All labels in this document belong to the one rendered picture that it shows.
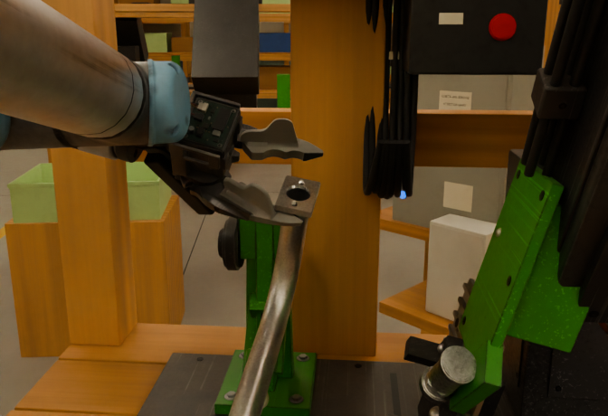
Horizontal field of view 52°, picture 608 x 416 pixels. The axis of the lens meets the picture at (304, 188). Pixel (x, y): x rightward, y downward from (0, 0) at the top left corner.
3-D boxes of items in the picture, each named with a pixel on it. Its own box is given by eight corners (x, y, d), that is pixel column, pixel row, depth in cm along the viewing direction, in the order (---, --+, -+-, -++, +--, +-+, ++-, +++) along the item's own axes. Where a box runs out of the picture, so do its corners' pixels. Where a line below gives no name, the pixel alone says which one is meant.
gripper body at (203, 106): (224, 162, 61) (107, 128, 61) (224, 203, 68) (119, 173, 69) (248, 103, 65) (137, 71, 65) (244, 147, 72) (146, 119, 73)
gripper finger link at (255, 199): (290, 222, 60) (216, 170, 62) (285, 247, 66) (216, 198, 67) (308, 200, 62) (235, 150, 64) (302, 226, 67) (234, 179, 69)
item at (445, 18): (543, 75, 79) (555, -50, 76) (408, 74, 81) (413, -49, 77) (518, 69, 91) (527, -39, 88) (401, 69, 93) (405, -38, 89)
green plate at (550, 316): (555, 403, 62) (640, 207, 56) (475, 380, 62) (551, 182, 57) (526, 346, 73) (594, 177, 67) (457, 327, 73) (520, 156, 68)
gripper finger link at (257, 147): (328, 131, 66) (242, 134, 65) (321, 161, 71) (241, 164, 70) (325, 108, 68) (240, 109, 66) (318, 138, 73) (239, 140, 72)
